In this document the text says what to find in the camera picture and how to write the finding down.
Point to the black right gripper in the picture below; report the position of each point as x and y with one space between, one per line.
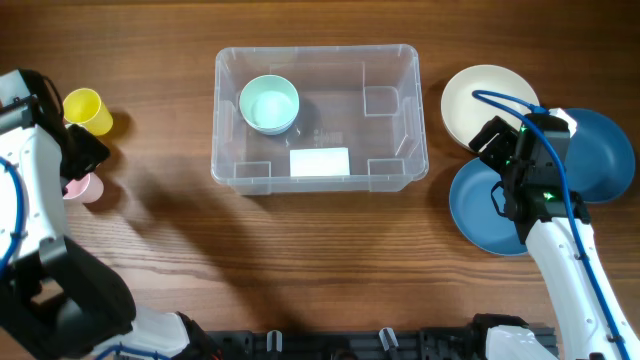
506 139

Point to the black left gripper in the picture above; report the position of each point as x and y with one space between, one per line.
95 151

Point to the pink plastic cup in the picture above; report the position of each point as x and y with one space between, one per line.
87 190

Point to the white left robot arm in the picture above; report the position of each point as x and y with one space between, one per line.
57 299

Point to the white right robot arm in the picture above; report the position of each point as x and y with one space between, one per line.
554 224

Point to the cream plate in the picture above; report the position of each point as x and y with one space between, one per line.
464 116

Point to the yellow plastic cup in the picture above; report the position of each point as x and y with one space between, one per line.
84 107

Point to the blue plate front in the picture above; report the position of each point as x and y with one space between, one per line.
471 203

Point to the dark blue plate right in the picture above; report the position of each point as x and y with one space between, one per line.
600 163

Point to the mint green bowl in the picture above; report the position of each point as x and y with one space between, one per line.
269 102

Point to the clear plastic storage bin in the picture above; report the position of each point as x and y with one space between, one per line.
366 98

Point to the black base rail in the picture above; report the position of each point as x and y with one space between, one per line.
427 343

